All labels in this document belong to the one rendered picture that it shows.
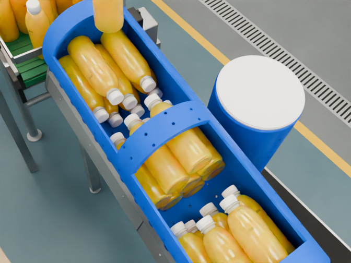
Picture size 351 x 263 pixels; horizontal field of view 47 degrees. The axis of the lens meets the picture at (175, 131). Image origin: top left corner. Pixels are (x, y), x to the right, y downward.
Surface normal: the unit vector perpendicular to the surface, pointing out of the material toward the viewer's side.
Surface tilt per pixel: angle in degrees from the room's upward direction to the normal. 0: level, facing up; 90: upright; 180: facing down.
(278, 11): 0
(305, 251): 25
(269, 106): 0
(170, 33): 0
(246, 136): 90
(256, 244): 36
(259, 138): 90
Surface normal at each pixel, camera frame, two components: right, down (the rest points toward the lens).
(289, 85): 0.10, -0.49
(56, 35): -0.52, -0.02
